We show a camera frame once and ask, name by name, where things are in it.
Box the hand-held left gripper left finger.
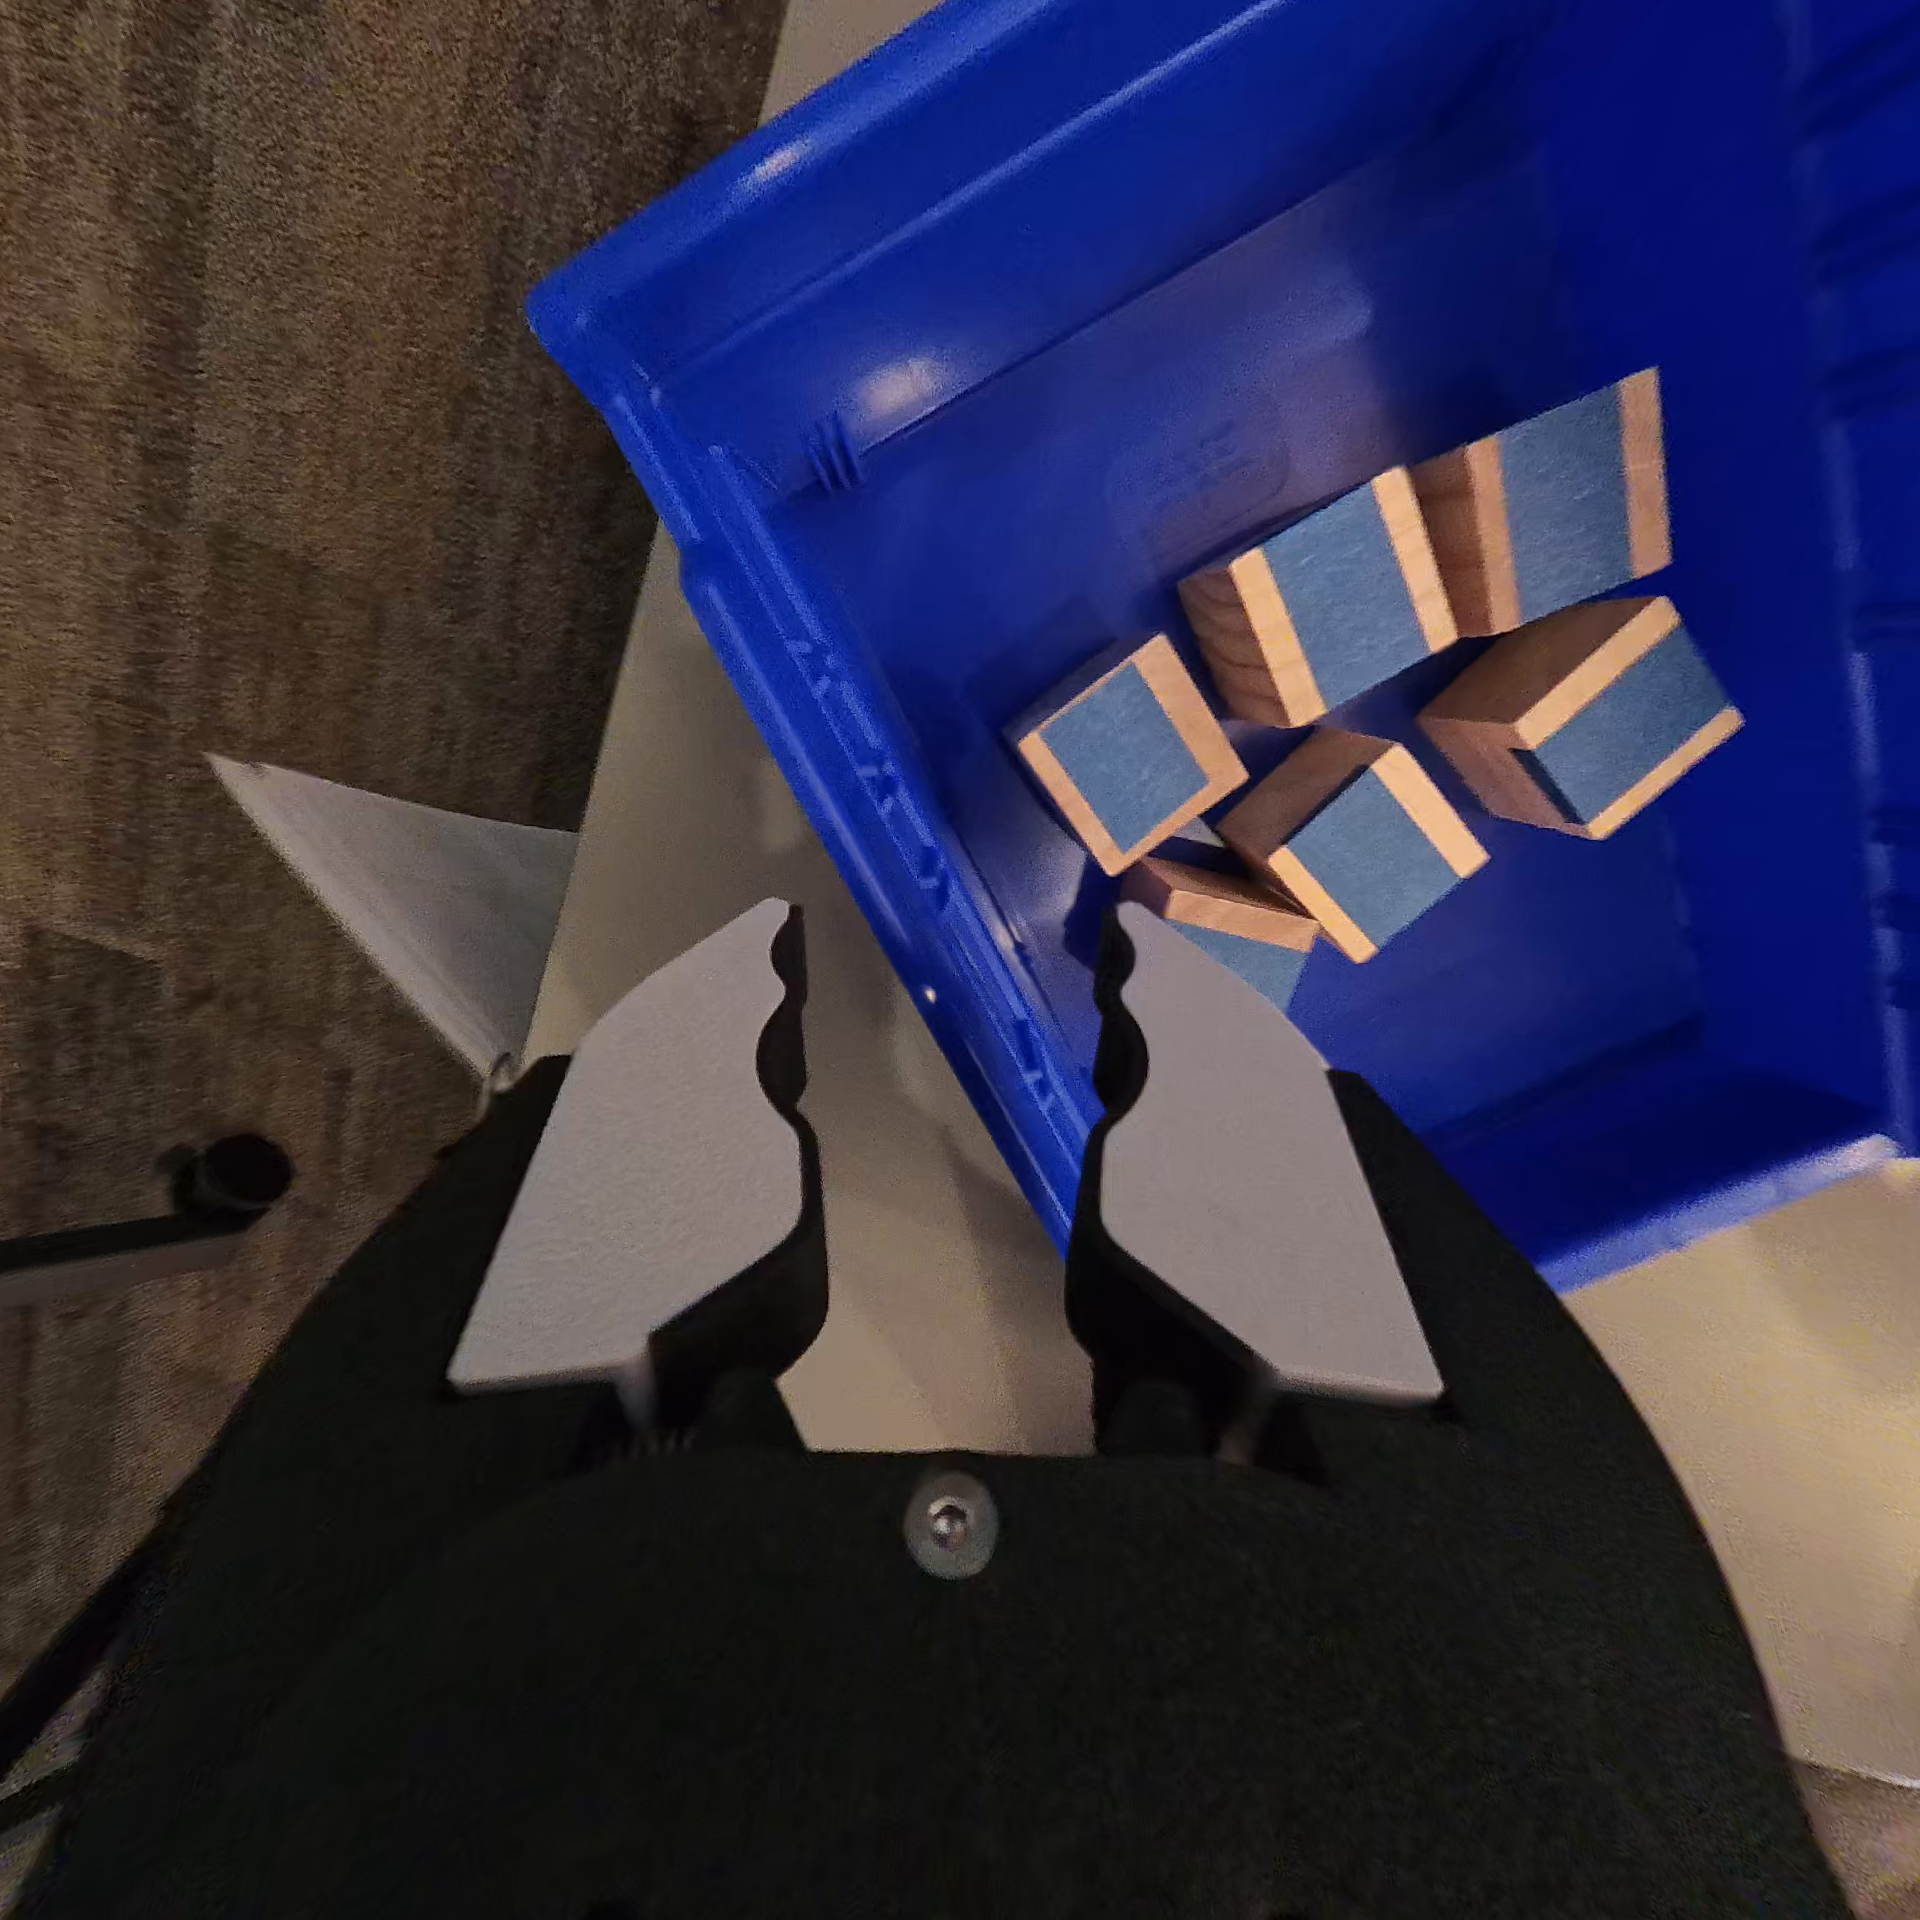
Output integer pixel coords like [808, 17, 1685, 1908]
[445, 902, 832, 1427]

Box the pile of blue-taped cubes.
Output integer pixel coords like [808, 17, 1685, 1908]
[1013, 369, 1747, 1011]

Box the black chair base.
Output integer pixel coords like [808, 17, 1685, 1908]
[0, 1132, 297, 1278]

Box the blue plastic bin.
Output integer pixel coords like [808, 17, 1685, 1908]
[527, 0, 1920, 1296]

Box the grey metal panel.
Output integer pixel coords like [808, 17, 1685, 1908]
[211, 754, 579, 1074]

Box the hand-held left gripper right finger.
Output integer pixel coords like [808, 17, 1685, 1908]
[1065, 904, 1448, 1449]

